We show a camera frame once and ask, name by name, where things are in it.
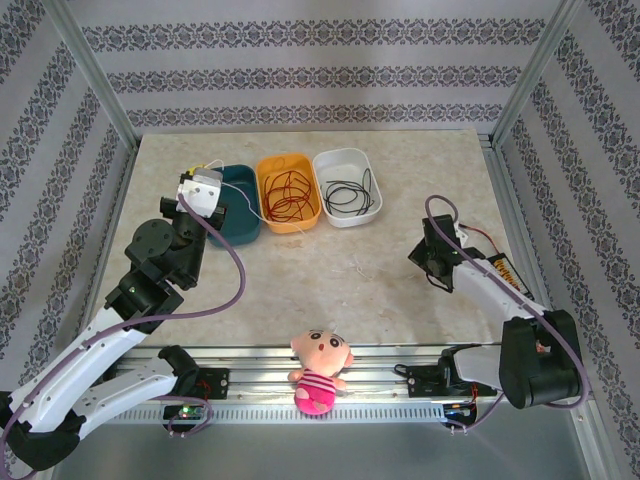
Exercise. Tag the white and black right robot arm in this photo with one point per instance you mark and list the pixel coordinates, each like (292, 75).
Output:
(495, 295)

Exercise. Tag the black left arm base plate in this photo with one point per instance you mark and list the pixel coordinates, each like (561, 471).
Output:
(215, 382)

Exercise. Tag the teal plastic bin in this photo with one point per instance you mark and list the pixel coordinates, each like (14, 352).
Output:
(237, 230)

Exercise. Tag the aluminium side rail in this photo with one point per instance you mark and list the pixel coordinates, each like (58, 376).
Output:
(507, 200)
(119, 205)

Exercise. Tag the white plastic bin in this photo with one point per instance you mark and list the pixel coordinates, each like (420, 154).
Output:
(345, 167)

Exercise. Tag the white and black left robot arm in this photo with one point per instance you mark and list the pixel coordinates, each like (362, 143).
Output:
(90, 350)

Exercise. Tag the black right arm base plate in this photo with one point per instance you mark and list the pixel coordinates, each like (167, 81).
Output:
(422, 382)

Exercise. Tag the pink plush doll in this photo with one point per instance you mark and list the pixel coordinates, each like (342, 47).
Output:
(320, 360)

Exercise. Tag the grey metal panel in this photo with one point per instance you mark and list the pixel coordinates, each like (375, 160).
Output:
(320, 450)

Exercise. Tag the orange plastic bin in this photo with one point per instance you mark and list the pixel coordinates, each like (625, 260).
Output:
(287, 227)

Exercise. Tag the aluminium frame post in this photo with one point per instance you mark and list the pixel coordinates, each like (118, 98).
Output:
(80, 60)
(535, 65)

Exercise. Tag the aluminium rail beam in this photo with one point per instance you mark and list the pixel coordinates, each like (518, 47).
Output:
(260, 372)

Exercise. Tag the small circuit board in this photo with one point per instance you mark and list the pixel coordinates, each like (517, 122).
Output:
(185, 412)
(457, 409)

